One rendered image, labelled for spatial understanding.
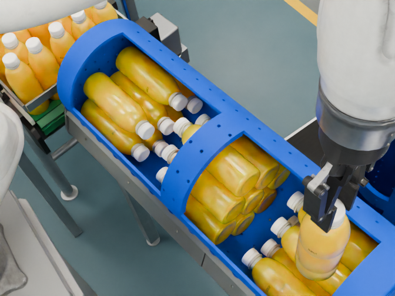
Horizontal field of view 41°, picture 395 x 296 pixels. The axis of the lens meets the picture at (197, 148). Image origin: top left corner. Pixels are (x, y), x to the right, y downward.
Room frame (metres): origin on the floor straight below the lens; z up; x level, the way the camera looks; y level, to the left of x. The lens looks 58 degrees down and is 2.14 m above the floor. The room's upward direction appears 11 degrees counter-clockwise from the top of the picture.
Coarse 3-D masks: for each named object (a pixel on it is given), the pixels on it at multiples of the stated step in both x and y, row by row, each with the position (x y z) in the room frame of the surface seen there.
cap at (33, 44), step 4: (28, 40) 1.08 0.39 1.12; (32, 40) 1.08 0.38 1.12; (36, 40) 1.07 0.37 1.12; (28, 44) 1.06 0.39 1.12; (32, 44) 1.06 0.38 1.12; (36, 44) 1.06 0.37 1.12; (40, 44) 1.06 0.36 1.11; (28, 48) 1.05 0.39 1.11; (32, 48) 1.05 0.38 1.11; (36, 48) 1.05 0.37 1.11
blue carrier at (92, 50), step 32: (96, 32) 0.94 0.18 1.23; (128, 32) 0.93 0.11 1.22; (64, 64) 0.89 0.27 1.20; (96, 64) 0.94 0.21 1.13; (160, 64) 0.81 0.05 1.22; (64, 96) 0.85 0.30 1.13; (224, 96) 0.71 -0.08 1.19; (224, 128) 0.60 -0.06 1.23; (256, 128) 0.60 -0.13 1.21; (128, 160) 0.65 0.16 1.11; (160, 160) 0.72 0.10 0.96; (192, 160) 0.55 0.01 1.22; (288, 160) 0.51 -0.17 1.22; (160, 192) 0.54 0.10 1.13; (288, 192) 0.54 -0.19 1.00; (192, 224) 0.46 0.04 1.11; (256, 224) 0.50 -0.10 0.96; (384, 224) 0.35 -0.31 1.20; (224, 256) 0.38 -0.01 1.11; (384, 256) 0.28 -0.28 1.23; (256, 288) 0.30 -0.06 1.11; (352, 288) 0.24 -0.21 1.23; (384, 288) 0.23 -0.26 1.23
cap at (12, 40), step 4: (4, 36) 1.11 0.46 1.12; (8, 36) 1.11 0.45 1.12; (12, 36) 1.10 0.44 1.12; (4, 40) 1.10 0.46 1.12; (8, 40) 1.09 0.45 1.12; (12, 40) 1.09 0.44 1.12; (16, 40) 1.10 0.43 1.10; (4, 44) 1.09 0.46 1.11; (8, 44) 1.08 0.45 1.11; (12, 44) 1.09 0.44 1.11
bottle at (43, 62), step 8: (40, 48) 1.06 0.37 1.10; (48, 48) 1.08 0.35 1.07; (32, 56) 1.05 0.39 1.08; (40, 56) 1.05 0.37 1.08; (48, 56) 1.05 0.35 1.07; (32, 64) 1.04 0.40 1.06; (40, 64) 1.04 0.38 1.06; (48, 64) 1.04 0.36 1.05; (56, 64) 1.06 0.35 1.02; (40, 72) 1.03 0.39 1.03; (48, 72) 1.03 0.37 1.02; (56, 72) 1.05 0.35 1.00; (40, 80) 1.04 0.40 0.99; (48, 80) 1.03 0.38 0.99; (56, 80) 1.04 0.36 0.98; (56, 96) 1.03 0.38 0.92
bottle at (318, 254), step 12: (300, 228) 0.30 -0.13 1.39; (312, 228) 0.28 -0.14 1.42; (336, 228) 0.27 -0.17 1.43; (348, 228) 0.27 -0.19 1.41; (300, 240) 0.29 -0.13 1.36; (312, 240) 0.27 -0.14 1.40; (324, 240) 0.26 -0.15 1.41; (336, 240) 0.26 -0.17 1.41; (348, 240) 0.26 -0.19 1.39; (300, 252) 0.28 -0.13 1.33; (312, 252) 0.26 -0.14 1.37; (324, 252) 0.25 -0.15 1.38; (336, 252) 0.25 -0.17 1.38; (300, 264) 0.28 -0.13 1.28; (312, 264) 0.26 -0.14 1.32; (324, 264) 0.25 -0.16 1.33; (336, 264) 0.26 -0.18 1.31; (312, 276) 0.26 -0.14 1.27; (324, 276) 0.25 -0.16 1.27
